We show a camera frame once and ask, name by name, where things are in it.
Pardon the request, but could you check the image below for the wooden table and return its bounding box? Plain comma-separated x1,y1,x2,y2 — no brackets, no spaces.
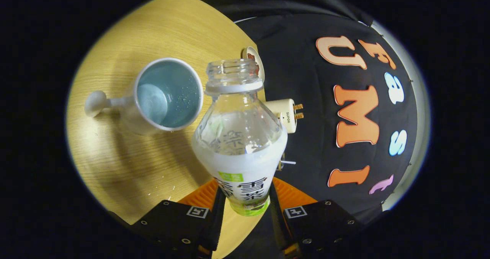
66,0,268,259

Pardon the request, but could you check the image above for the clear plastic juice bottle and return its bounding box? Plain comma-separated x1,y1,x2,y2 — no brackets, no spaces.
191,59,288,217

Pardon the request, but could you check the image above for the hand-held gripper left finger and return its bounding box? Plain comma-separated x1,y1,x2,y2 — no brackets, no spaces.
130,179,227,259

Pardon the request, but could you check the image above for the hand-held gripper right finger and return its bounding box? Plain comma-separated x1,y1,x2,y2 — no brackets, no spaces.
268,177,364,259

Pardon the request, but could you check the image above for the white cup with handle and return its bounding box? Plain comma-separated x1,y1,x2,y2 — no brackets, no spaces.
84,57,204,135

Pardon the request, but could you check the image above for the white round plate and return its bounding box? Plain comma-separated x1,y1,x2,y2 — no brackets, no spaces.
242,46,265,81

